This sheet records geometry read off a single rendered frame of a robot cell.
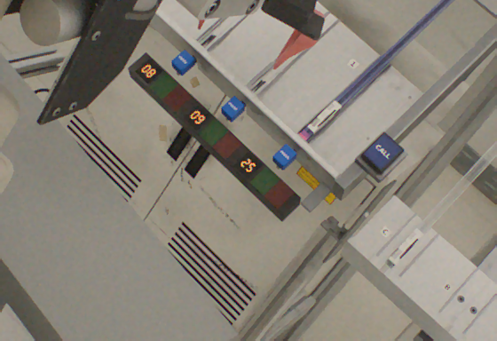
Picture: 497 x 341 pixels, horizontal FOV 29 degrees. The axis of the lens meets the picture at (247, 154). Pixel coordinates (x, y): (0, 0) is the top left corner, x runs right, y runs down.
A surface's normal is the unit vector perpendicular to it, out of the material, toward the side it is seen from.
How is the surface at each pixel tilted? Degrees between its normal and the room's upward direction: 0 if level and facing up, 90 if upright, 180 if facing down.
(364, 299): 0
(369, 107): 45
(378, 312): 0
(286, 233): 90
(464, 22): 90
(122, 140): 90
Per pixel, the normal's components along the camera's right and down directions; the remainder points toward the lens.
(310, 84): 0.00, -0.33
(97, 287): 0.49, -0.71
